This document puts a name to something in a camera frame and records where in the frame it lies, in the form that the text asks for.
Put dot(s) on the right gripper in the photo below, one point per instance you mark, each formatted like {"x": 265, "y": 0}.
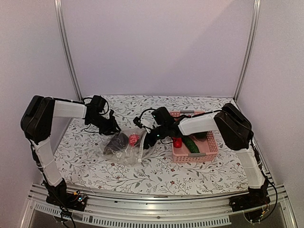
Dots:
{"x": 150, "y": 141}

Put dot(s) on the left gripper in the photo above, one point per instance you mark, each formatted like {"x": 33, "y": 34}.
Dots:
{"x": 112, "y": 128}

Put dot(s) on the dark purple fake eggplant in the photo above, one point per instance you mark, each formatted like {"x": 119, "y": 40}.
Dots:
{"x": 117, "y": 143}

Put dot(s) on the small red fake fruit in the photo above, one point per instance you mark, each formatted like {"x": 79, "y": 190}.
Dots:
{"x": 133, "y": 139}

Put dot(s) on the red orange fake pepper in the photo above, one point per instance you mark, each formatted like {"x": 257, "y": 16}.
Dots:
{"x": 177, "y": 142}

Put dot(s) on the clear zip top bag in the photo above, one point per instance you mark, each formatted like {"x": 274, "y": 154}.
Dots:
{"x": 131, "y": 155}

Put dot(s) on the green fake cucumber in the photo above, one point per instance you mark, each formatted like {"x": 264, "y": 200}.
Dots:
{"x": 190, "y": 145}

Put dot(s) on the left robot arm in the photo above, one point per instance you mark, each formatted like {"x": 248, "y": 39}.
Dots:
{"x": 36, "y": 124}

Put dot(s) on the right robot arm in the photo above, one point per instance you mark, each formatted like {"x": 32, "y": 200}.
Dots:
{"x": 236, "y": 132}

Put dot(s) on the green fake vegetable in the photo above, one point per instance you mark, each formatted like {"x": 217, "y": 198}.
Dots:
{"x": 199, "y": 136}

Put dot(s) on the floral table mat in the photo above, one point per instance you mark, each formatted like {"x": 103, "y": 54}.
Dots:
{"x": 80, "y": 162}

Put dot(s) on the pink plastic basket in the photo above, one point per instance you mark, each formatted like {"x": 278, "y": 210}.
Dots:
{"x": 208, "y": 151}

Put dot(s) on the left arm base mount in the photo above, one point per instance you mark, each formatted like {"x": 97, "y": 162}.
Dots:
{"x": 75, "y": 201}

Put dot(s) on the left aluminium frame post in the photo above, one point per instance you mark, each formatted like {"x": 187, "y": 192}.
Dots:
{"x": 66, "y": 48}

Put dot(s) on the aluminium frame post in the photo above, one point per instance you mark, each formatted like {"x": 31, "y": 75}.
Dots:
{"x": 249, "y": 48}
{"x": 66, "y": 48}

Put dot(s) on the aluminium front rail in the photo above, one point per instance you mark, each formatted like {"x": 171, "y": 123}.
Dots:
{"x": 111, "y": 209}

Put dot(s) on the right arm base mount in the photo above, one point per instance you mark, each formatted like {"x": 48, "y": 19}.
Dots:
{"x": 256, "y": 201}

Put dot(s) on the right aluminium frame post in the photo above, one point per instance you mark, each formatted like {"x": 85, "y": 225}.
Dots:
{"x": 249, "y": 48}

